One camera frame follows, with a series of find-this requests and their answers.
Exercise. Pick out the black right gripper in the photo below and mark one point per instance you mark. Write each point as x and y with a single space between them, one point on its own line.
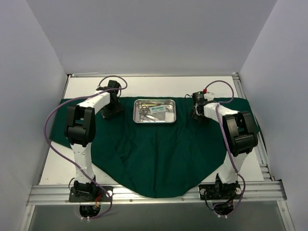
199 114

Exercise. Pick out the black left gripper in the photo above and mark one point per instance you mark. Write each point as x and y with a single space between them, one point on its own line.
111 111

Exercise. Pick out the dark green surgical drape cloth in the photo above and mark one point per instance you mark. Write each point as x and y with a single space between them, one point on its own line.
157 160

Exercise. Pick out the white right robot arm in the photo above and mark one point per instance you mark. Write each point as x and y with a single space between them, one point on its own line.
239 134

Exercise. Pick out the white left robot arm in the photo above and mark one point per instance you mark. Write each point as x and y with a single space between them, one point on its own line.
80 130

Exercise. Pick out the steel surgical scissors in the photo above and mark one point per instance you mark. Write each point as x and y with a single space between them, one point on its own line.
146 114

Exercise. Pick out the stainless steel instrument tray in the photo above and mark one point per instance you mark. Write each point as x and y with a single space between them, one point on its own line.
169 104

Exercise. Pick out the white gauze pad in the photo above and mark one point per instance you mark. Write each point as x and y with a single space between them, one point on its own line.
169 117

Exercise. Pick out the white green labelled packet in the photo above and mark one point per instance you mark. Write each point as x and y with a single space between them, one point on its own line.
157 109

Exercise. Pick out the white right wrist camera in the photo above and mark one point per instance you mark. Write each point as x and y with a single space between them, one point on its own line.
208 95

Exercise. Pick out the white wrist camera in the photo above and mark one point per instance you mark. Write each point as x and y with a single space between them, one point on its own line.
208 95
100 88

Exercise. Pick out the aluminium back frame rail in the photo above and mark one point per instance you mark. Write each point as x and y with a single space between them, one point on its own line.
234 74

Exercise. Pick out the steel forceps with gold handle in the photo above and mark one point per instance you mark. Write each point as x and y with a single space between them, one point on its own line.
147 105

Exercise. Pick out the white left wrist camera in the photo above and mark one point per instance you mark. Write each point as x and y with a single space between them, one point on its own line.
100 88

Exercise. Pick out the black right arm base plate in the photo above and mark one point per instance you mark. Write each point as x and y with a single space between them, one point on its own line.
211 192

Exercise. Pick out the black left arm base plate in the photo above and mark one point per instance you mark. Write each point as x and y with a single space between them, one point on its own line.
97 195

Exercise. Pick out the aluminium front frame rail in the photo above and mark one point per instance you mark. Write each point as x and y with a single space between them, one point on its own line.
60 194

